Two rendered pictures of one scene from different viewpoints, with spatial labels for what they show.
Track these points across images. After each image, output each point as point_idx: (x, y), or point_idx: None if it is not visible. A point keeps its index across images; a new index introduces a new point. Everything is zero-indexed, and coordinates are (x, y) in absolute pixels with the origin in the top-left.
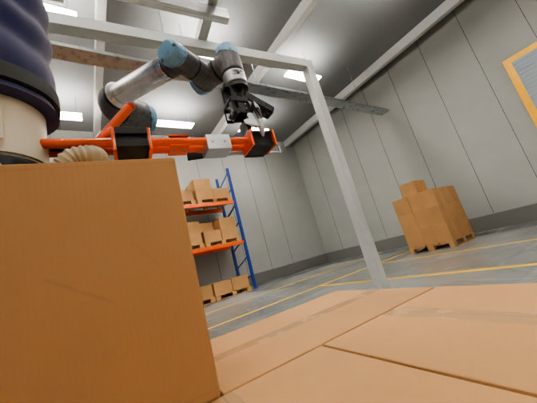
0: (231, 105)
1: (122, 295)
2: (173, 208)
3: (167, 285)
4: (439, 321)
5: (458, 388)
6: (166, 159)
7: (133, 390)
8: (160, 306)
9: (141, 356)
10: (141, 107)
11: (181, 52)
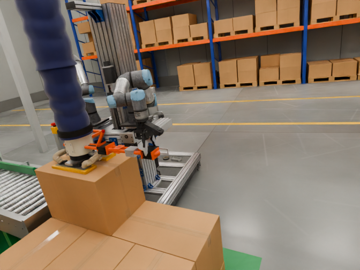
0: (135, 133)
1: (90, 209)
2: (96, 195)
3: (97, 211)
4: (142, 269)
5: None
6: (92, 182)
7: (95, 225)
8: (97, 214)
9: (95, 220)
10: (138, 80)
11: (113, 105)
